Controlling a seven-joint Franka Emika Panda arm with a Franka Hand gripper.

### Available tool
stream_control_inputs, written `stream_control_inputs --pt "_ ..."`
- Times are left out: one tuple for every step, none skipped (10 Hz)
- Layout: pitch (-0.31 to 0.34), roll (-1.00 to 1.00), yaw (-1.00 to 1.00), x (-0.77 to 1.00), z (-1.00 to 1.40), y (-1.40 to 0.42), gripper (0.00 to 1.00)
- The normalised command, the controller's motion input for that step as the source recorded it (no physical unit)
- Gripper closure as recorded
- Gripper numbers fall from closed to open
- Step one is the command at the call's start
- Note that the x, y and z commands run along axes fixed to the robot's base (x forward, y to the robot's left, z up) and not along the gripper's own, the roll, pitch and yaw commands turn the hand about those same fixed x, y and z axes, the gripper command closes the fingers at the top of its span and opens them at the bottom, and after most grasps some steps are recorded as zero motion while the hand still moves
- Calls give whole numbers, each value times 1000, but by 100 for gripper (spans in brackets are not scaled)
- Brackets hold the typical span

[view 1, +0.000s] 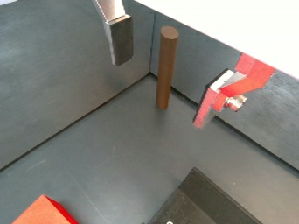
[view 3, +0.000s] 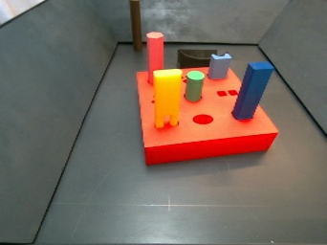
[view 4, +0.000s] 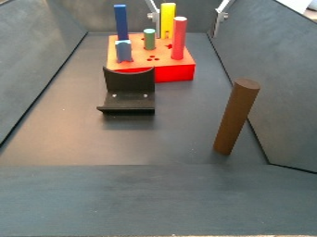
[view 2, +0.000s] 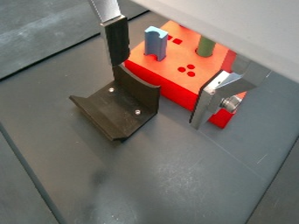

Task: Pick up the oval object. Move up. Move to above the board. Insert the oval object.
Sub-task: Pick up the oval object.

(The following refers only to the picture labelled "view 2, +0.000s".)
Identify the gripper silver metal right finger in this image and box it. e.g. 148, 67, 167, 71
189, 55, 271, 129

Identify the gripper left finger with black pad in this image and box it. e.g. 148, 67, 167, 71
88, 0, 129, 66

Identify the red peg board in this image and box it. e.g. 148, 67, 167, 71
123, 19, 248, 130

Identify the light blue arch peg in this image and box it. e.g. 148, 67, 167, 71
144, 26, 168, 61

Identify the green cylinder peg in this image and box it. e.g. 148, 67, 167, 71
196, 36, 216, 58

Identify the black plastic holder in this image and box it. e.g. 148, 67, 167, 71
69, 65, 160, 141

